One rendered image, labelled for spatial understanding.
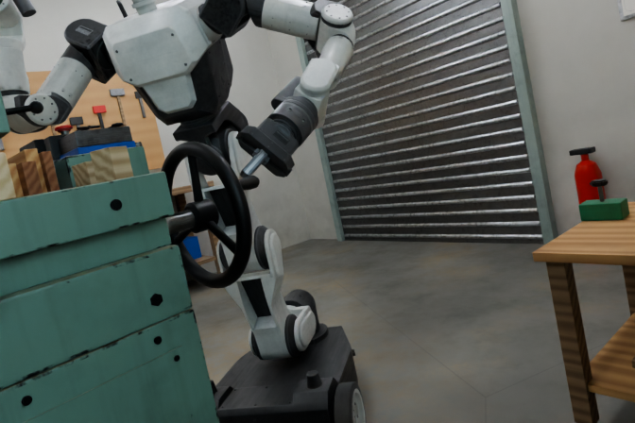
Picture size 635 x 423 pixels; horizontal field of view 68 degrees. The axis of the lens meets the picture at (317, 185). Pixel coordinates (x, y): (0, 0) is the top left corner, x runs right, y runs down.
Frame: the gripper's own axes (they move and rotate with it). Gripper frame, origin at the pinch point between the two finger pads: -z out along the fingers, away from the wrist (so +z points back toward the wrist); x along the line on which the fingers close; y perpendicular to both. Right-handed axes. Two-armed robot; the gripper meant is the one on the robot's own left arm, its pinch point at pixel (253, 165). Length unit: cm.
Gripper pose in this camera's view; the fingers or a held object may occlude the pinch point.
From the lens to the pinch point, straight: 91.0
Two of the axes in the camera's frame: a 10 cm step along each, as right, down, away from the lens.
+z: 4.9, -6.5, 5.9
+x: -7.7, -6.3, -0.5
